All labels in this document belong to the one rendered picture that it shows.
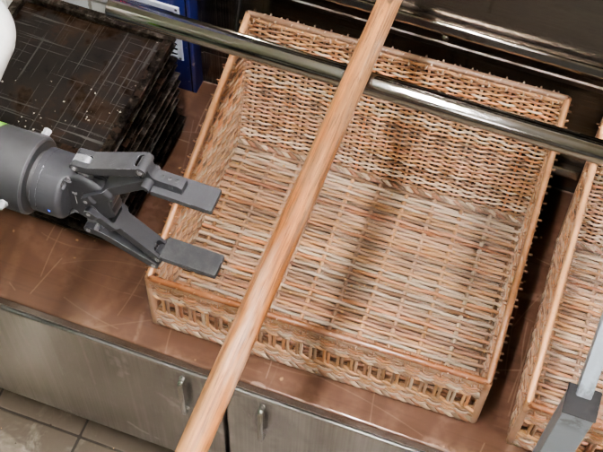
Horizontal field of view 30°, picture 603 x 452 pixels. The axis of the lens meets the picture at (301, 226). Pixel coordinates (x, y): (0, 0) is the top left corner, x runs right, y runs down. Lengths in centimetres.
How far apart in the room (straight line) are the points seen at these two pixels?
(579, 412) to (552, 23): 61
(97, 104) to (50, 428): 87
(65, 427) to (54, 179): 125
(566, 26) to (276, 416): 79
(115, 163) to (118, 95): 63
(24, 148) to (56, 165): 4
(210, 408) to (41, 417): 136
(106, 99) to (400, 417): 69
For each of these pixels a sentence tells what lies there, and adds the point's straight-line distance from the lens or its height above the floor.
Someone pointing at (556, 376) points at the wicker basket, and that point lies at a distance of 188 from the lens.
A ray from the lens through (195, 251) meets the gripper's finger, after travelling 131.
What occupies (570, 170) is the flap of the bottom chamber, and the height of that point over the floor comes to 69.
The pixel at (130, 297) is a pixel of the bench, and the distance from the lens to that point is 191.
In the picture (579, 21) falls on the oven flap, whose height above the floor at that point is 100.
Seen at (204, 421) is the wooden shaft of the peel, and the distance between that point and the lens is 113.
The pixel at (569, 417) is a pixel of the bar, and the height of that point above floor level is 94.
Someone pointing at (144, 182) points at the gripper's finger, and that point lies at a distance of 119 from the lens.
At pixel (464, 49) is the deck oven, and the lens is 186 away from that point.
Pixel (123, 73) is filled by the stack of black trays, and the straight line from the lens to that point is 186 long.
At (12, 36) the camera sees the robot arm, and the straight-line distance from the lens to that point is 135.
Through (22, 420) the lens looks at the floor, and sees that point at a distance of 248.
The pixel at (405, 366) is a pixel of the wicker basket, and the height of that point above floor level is 70.
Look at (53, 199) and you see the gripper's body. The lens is 127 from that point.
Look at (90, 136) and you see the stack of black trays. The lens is 178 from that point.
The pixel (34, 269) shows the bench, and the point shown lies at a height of 58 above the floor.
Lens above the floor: 225
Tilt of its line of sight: 58 degrees down
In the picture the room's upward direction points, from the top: 3 degrees clockwise
